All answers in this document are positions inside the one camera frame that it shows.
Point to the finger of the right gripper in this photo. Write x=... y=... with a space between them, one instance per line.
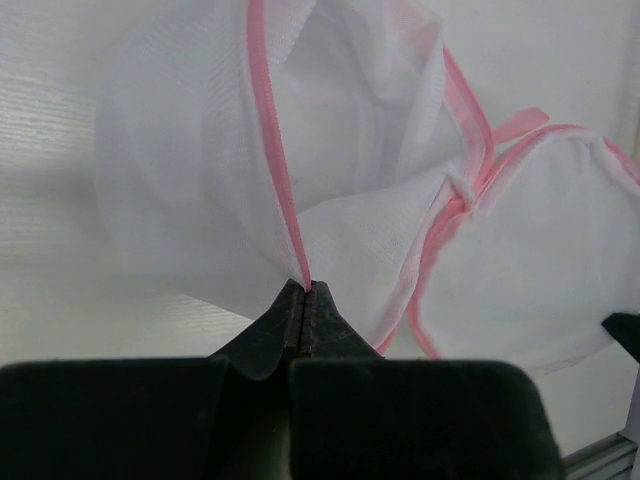
x=624 y=328

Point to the aluminium mounting rail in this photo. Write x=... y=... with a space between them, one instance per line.
x=613 y=457

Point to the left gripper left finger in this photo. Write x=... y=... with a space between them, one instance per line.
x=271 y=340

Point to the white mesh laundry bag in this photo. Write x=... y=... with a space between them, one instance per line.
x=240 y=144

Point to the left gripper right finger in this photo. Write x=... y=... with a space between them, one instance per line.
x=325 y=333

